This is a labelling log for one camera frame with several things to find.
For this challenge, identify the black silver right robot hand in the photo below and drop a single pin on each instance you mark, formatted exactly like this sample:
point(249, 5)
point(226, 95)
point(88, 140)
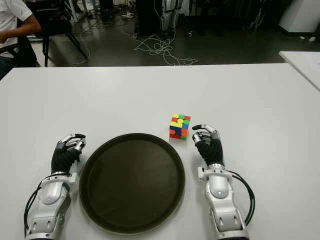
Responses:
point(212, 150)

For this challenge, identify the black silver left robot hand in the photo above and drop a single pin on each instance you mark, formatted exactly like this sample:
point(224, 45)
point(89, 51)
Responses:
point(62, 160)

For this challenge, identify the multicoloured Rubik's cube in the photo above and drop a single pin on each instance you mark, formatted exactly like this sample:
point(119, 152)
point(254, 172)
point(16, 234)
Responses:
point(180, 127)

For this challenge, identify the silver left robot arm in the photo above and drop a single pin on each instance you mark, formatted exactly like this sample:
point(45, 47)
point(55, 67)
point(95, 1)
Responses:
point(50, 192)

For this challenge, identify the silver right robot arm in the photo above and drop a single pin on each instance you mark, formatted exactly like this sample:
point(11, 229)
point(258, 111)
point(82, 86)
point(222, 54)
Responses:
point(220, 187)

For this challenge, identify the round dark brown plate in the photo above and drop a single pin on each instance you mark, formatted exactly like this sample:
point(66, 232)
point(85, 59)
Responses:
point(132, 182)

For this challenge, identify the white side table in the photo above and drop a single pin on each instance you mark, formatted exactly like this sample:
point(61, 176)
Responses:
point(305, 65)

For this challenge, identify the black chair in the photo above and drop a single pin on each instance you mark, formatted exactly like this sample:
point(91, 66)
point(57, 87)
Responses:
point(55, 26)

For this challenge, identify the black cabinet on wheels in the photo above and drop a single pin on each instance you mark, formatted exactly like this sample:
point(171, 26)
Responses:
point(150, 17)

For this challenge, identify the seated person white shirt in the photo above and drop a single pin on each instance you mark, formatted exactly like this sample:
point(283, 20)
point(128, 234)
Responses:
point(10, 15)

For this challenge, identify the white power strip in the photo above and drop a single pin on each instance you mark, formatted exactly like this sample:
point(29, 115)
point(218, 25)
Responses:
point(129, 15)

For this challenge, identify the white cabinet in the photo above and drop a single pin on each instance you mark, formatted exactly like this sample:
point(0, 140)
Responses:
point(302, 15)

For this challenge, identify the white frame desk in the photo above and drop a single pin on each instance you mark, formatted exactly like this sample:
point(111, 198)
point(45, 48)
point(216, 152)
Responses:
point(83, 10)

